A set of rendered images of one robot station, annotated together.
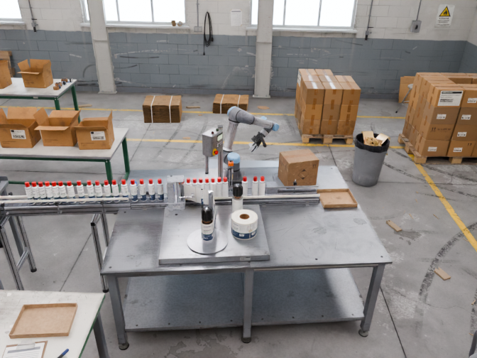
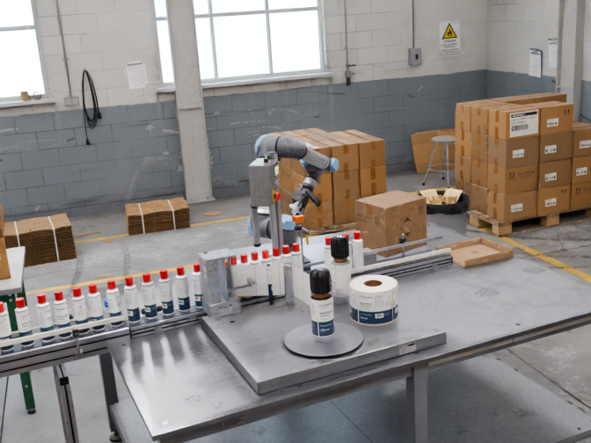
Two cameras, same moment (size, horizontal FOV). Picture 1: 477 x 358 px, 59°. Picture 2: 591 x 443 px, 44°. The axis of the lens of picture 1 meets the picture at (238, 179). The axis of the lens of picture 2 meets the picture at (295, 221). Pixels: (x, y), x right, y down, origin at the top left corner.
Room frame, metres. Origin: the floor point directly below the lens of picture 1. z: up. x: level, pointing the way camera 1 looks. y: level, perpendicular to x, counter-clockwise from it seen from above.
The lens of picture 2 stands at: (0.04, 1.12, 2.14)
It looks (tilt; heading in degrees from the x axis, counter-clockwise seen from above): 16 degrees down; 342
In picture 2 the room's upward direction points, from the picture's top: 4 degrees counter-clockwise
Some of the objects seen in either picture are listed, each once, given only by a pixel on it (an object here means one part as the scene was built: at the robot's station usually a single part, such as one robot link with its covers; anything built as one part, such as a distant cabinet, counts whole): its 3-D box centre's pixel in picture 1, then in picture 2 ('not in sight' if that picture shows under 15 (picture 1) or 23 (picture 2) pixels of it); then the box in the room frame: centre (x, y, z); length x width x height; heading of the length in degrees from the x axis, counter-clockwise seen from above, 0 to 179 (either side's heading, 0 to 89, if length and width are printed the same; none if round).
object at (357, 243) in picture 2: (262, 187); (357, 251); (3.18, -0.21, 0.98); 0.05 x 0.05 x 0.20
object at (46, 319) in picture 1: (45, 319); not in sight; (1.82, 1.17, 0.82); 0.34 x 0.24 x 0.03; 95
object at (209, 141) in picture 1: (212, 142); (265, 181); (3.22, 0.22, 1.38); 0.17 x 0.10 x 0.19; 150
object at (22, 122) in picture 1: (18, 128); not in sight; (4.38, 2.48, 0.97); 0.45 x 0.38 x 0.37; 2
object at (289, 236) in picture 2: (233, 160); (282, 228); (3.54, 0.05, 1.05); 0.13 x 0.12 x 0.14; 39
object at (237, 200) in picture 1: (237, 200); (340, 269); (2.88, 0.00, 1.03); 0.09 x 0.09 x 0.30
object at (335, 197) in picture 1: (336, 197); (473, 251); (3.24, -0.89, 0.85); 0.30 x 0.26 x 0.04; 95
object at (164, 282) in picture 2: (151, 190); (165, 292); (3.09, 0.74, 0.98); 0.05 x 0.05 x 0.20
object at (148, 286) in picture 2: (143, 190); (149, 295); (3.09, 0.82, 0.98); 0.05 x 0.05 x 0.20
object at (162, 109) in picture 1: (162, 109); (37, 240); (7.21, 1.38, 0.16); 0.65 x 0.54 x 0.32; 94
